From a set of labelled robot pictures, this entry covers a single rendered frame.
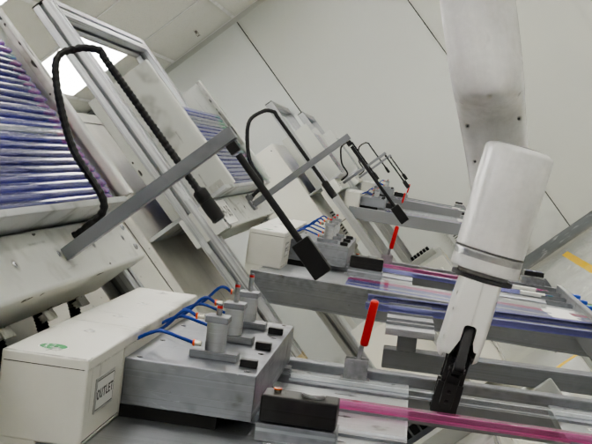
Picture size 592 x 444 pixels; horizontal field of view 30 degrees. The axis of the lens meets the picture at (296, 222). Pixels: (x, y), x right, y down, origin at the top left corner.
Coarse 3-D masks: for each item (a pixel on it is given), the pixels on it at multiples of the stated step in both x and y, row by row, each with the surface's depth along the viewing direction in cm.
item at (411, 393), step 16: (320, 384) 136; (336, 384) 136; (352, 384) 136; (368, 384) 136; (384, 384) 136; (464, 400) 134; (480, 400) 134; (496, 400) 135; (544, 416) 133; (560, 416) 133; (576, 416) 133
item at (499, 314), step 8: (368, 296) 183; (376, 296) 183; (384, 296) 183; (392, 296) 184; (408, 304) 182; (416, 304) 182; (424, 304) 182; (432, 304) 182; (440, 304) 182; (496, 312) 181; (504, 312) 181; (512, 312) 181; (520, 320) 181; (528, 320) 180; (536, 320) 180; (544, 320) 180; (552, 320) 180; (560, 320) 180; (568, 320) 180; (576, 320) 181; (584, 328) 180
